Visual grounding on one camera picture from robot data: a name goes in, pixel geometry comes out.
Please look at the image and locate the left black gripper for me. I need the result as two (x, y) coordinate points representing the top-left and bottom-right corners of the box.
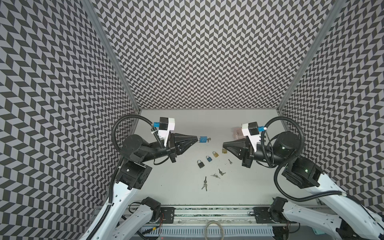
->
(139, 132), (198, 163)

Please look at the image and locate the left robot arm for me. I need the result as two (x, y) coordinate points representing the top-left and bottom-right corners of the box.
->
(81, 114), (200, 240)

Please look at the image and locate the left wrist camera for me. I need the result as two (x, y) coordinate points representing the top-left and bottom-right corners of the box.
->
(152, 117), (176, 148)

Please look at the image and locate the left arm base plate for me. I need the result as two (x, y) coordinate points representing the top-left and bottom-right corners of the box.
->
(149, 207), (176, 225)

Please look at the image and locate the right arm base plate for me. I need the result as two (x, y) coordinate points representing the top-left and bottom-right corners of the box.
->
(249, 207), (297, 224)

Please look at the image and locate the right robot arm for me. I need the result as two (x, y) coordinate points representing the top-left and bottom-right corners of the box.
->
(223, 117), (384, 240)

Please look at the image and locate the grey cable loop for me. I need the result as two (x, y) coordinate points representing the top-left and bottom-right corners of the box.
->
(203, 220), (225, 240)

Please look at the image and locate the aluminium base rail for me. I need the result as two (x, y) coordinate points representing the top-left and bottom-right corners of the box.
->
(119, 203), (346, 240)

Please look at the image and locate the black padlock key set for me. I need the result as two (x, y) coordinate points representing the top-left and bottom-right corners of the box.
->
(202, 177), (208, 192)

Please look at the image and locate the black padlock with keys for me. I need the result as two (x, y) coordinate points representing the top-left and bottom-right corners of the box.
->
(197, 160), (205, 169)

